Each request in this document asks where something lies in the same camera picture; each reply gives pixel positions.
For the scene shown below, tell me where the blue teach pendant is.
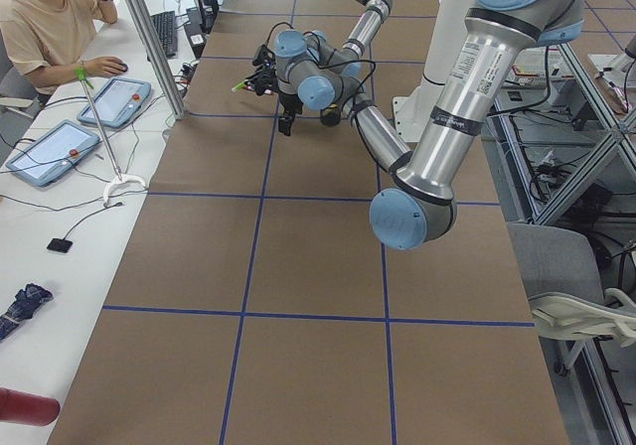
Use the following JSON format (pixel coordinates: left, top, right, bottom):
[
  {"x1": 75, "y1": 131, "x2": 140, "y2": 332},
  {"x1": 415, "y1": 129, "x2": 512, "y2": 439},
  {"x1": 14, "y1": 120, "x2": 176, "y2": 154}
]
[
  {"x1": 90, "y1": 76, "x2": 151, "y2": 129},
  {"x1": 6, "y1": 120, "x2": 100, "y2": 187}
]

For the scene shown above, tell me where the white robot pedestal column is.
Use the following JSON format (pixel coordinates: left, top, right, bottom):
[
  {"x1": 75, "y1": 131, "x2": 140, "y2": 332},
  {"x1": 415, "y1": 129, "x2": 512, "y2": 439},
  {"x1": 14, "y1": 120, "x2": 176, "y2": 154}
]
[{"x1": 393, "y1": 0, "x2": 474, "y2": 143}]

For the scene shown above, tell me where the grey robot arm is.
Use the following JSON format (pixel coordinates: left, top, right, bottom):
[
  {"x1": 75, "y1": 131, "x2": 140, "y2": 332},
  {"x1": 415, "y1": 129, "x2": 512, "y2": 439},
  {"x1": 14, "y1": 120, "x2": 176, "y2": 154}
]
[
  {"x1": 273, "y1": 0, "x2": 584, "y2": 250},
  {"x1": 235, "y1": 0, "x2": 393, "y2": 110}
]

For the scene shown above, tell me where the blue teach pendant far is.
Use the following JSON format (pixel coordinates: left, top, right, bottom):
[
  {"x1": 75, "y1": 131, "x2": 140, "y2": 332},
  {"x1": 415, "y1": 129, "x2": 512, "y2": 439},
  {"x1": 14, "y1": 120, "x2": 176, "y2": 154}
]
[{"x1": 90, "y1": 76, "x2": 151, "y2": 129}]

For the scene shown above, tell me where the aluminium frame post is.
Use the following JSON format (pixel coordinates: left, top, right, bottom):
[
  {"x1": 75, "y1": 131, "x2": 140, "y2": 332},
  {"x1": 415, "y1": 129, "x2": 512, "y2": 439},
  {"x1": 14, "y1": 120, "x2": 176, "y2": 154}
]
[{"x1": 124, "y1": 0, "x2": 186, "y2": 120}]

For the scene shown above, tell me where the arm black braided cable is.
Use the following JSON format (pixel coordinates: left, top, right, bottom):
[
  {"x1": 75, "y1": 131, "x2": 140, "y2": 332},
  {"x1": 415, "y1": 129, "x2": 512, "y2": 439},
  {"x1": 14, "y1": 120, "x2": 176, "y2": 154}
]
[
  {"x1": 266, "y1": 21, "x2": 299, "y2": 49},
  {"x1": 322, "y1": 59, "x2": 379, "y2": 118}
]

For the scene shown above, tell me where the blue teach pendant near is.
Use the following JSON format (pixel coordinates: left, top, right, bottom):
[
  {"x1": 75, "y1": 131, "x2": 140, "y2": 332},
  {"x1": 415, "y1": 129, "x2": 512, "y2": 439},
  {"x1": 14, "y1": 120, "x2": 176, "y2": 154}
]
[{"x1": 6, "y1": 120, "x2": 100, "y2": 187}]

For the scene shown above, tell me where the brown paper table cover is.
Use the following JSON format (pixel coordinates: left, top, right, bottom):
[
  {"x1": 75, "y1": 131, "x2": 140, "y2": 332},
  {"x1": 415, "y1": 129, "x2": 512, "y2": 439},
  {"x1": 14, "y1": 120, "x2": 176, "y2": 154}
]
[{"x1": 50, "y1": 0, "x2": 568, "y2": 444}]

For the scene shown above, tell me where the seated person beige shirt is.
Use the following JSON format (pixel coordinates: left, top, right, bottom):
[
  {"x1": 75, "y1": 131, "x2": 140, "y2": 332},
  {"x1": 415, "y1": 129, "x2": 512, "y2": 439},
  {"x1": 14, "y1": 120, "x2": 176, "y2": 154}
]
[{"x1": 1, "y1": 0, "x2": 124, "y2": 98}]

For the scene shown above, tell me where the black keyboard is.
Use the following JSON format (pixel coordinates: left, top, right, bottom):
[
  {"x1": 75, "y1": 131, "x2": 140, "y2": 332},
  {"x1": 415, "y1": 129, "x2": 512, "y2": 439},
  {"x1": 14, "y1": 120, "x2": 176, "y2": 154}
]
[{"x1": 150, "y1": 11, "x2": 178, "y2": 58}]

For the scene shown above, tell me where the black mesh pen cup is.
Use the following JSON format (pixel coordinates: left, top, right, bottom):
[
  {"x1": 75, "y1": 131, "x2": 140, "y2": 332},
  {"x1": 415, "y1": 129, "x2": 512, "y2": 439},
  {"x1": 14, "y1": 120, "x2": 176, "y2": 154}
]
[{"x1": 320, "y1": 105, "x2": 341, "y2": 127}]

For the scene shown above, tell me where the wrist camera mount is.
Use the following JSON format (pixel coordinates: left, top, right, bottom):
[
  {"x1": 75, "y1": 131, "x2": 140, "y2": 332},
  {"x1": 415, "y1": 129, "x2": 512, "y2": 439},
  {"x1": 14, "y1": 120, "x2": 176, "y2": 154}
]
[{"x1": 251, "y1": 45, "x2": 275, "y2": 68}]

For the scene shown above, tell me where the green highlighter pen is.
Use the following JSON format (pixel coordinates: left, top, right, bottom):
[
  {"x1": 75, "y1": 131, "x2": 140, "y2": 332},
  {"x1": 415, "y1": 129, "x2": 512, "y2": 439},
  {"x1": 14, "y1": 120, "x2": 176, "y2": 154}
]
[{"x1": 232, "y1": 80, "x2": 253, "y2": 92}]

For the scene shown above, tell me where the grey office chair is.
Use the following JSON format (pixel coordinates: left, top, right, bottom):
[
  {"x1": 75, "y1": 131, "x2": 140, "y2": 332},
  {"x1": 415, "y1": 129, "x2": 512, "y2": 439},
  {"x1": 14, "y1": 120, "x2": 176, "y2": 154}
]
[{"x1": 507, "y1": 222, "x2": 635, "y2": 376}]

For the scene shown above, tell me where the red bottle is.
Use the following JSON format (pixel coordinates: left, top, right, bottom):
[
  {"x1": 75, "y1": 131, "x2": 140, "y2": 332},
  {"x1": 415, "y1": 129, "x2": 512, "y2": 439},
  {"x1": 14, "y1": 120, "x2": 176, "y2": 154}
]
[{"x1": 1, "y1": 387, "x2": 61, "y2": 426}]

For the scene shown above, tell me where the folded dark umbrella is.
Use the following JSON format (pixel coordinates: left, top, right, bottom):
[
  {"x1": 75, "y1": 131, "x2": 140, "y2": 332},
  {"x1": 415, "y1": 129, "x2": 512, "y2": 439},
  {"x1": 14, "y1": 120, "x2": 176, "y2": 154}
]
[{"x1": 1, "y1": 283, "x2": 54, "y2": 341}]

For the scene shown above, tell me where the metal rod white stand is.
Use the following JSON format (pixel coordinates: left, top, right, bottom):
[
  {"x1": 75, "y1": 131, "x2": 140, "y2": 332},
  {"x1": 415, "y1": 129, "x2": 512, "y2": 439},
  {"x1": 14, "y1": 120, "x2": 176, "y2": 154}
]
[{"x1": 75, "y1": 65, "x2": 148, "y2": 207}]

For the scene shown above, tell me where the small black pad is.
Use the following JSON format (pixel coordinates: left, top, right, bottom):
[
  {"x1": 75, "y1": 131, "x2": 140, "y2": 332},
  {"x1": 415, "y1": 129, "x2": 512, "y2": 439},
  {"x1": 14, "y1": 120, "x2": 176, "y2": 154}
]
[{"x1": 47, "y1": 237, "x2": 73, "y2": 254}]

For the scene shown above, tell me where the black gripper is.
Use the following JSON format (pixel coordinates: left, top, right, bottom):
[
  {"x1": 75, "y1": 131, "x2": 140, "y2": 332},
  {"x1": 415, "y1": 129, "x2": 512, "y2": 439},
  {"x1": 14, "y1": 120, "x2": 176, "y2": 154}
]
[
  {"x1": 277, "y1": 92, "x2": 303, "y2": 136},
  {"x1": 247, "y1": 67, "x2": 278, "y2": 95}
]

